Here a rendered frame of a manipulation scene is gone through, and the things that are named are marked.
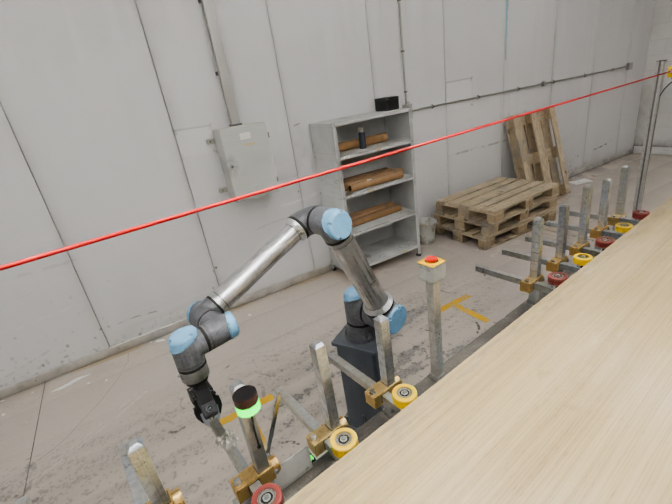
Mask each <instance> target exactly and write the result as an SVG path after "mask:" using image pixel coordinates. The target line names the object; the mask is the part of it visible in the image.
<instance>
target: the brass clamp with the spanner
mask: <svg viewBox="0 0 672 504"><path fill-rule="evenodd" d="M268 461H269V465H270V466H269V467H267V468H266V469H265V470H263V471H262V472H260V473H258V472H257V470H256V469H255V467H254V466H253V464H252V465H250V466H249V467H247V468H246V469H245V470H243V471H242V472H240V473H239V474H237V475H236V476H234V477H233V478H232V479H230V480H229V482H230V484H231V487H232V490H233V492H234V494H235V496H236V498H237V500H238V501H239V503H240V504H242V503H243V502H245V501H246V500H247V499H249V498H250V497H251V496H252V494H251V492H250V489H249V486H251V485H252V484H253V483H255V482H256V481H257V480H259V481H260V483H261V484H262V485H263V484H266V483H270V482H272V481H273V480H274V479H276V478H277V476H276V474H278V473H279V472H280V471H281V466H280V463H279V461H278V460H277V458H276V457H275V455H273V454H272V455H271V456H269V457H268ZM236 477H239V479H241V484H240V485H239V486H234V484H233V483H234V481H233V480H234V479H235V478H236Z"/></svg>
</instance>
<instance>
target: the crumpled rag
mask: <svg viewBox="0 0 672 504"><path fill-rule="evenodd" d="M234 434H235V431H234V430H226V431H225V432H224V433H223V435H222V436H221V437H217V438H216V439H215V445H216V446H217V447H218V449H220V448H224V449H225V450H229V449H230V450H233V448H234V447H237V446H238V445H237V442H238V437H236V436H234Z"/></svg>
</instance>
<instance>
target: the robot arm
mask: <svg viewBox="0 0 672 504"><path fill-rule="evenodd" d="M285 224H286V225H285V226H284V227H283V228H282V229H281V230H280V231H278V232H277V233H276V234H275V235H274V236H273V237H272V238H271V239H270V240H269V241H268V242H267V243H265V244H264V245H263V246H262V247H261V248H260V249H259V250H258V251H257V252H256V253H255V254H253V255H252V256H251V257H250V258H249V259H248V260H247V261H246V262H245V263H244V264H243V265H242V266H240V267H239V268H238V269H237V270H236V271H235V272H234V273H233V274H232V275H231V276H230V277H228V278H227V279H226V280H225V281H224V282H223V283H222V284H221V285H220V286H219V287H218V288H216V289H215V290H214V291H213V292H212V293H211V294H210V295H208V296H207V297H206V298H205V299H204V300H202V301H196V302H194V303H192V304H191V305H190V306H189V308H188V310H187V320H188V321H189V323H190V324H191V325H192V326H184V327H182V328H179V329H177V330H176V331H174V332H173V333H172V334H171V335H170V337H169V339H168V346H169V351H170V353H171V354H172V357H173V360H174V362H175V365H176V368H177V370H178V373H179V374H178V375H177V377H178V378H179V377H180V378H181V381H182V383H184V384H185V385H187V386H188V387H190V388H188V389H186V390H187V392H188V395H189V398H190V400H191V402H192V404H193V405H194V406H195V407H194V408H193V410H194V415H195V416H196V418H197V419H198V420H199V421H200V422H202V423H203V424H205V425H206V426H208V427H210V425H209V421H211V419H210V418H212V417H213V419H214V418H216V417H217V418H218V419H220V414H221V409H222V401H221V399H220V397H219V395H215V394H216V391H213V387H212V386H211V385H210V383H209V382H208V380H207V379H208V375H209V372H210V369H209V366H208V363H207V360H206V357H205V354H206V353H208V352H210V351H212V350H213V349H215V348H217V347H219V346H220V345H222V344H224V343H226V342H228V341H229V340H231V339H232V340H233V338H235V337H236V336H238V335H239V332H240V330H239V326H238V323H237V320H236V318H235V317H234V315H233V314H232V313H231V312H230V311H227V310H228V309H229V308H230V307H231V306H232V305H233V304H234V303H235V302H236V301H238V300H239V299H240V298H241V297H242V296H243V295H244V294H245V293H246V292H247V291H248V290H249V289H250V288H251V287H252V286H253V285H254V284H255V283H256V282H257V281H258V280H259V279H260V278H261V277H262V276H263V275H265V274H266V273H267V272H268V271H269V270H270V269H271V268H272V267H273V266H274V265H275V264H276V263H277V262H278V261H279V260H280V259H281V258H282V257H283V256H284V255H285V254H286V253H287V252H288V251H289V250H290V249H292V248H293V247H294V246H295V245H296V244H297V243H298V242H299V241H300V240H303V241H305V240H306V239H307V238H308V237H310V236H311V235H313V234H318V235H320V236H321V237H322V238H323V240H324V241H325V243H326V244H327V245H328V246H329V248H330V250H331V251H332V253H333V254H334V256H335V258H336V259H337V261H338V262H339V264H340V266H341V267H342V269H343V270H344V272H345V274H346V275H347V277H348V278H349V280H350V282H351V283H352V285H353V286H351V287H349V288H347V289H346V290H345V291H344V293H343V301H344V307H345V313H346V320H347V325H346V328H345V337H346V339H347V340H348V341H349V342H351V343H354V344H367V343H371V342H373V341H375V340H376V336H375V328H374V320H373V319H374V318H375V317H377V316H378V315H380V314H381V315H383V316H385V317H387V318H388V320H389V330H390V334H396V333H397V332H399V331H400V330H401V328H402V327H403V325H404V323H405V320H406V316H407V311H406V308H405V307H404V306H403V305H401V304H398V303H396V302H395V301H394V299H393V297H392V295H391V294H390V293H389V292H387V291H384V290H383V288H382V286H381V284H380V282H379V281H378V279H377V277H376V275H375V273H374V272H373V270H372V268H371V266H370V264H369V263H368V261H367V259H366V257H365V255H364V254H363V252H362V250H361V248H360V246H359V245H358V243H357V241H356V239H355V237H354V236H353V234H352V231H351V230H352V227H351V225H352V220H351V218H350V216H349V214H348V213H347V212H345V211H343V210H341V209H338V208H330V207H324V206H320V205H314V206H309V207H306V208H303V209H301V210H299V211H297V212H295V213H293V214H292V215H290V216H289V217H288V218H287V219H286V221H285ZM226 311H227V312H226ZM191 388H192V389H191ZM189 390H190V391H189ZM210 428H211V427H210Z"/></svg>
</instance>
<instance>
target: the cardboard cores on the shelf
mask: <svg viewBox="0 0 672 504"><path fill-rule="evenodd" d="M365 138H366V146H367V145H372V144H376V143H380V142H384V141H387V139H388V136H387V134H386V133H379V134H375V135H371V136H366V137H365ZM338 145H339V152H342V151H346V150H350V149H355V148H359V147H360V146H359V138H357V139H353V140H349V141H344V142H340V143H338ZM403 176H404V174H403V169H402V168H397V169H393V168H387V167H385V168H381V169H377V170H374V171H370V172H366V173H362V174H359V175H355V176H351V177H347V178H343V182H344V189H345V191H347V190H349V192H354V191H358V190H361V189H365V188H368V187H372V186H375V185H379V184H383V183H386V182H390V181H393V180H397V179H400V178H403ZM401 210H402V206H401V204H396V205H394V202H393V201H389V202H386V203H383V204H379V205H376V206H373V207H370V208H366V209H363V210H360V211H357V212H353V213H350V214H349V216H350V218H351V220H352V225H351V227H352V228H353V227H356V226H359V225H361V224H364V223H367V222H370V221H373V220H375V219H378V218H381V217H384V216H387V215H389V214H392V213H395V212H398V211H401Z"/></svg>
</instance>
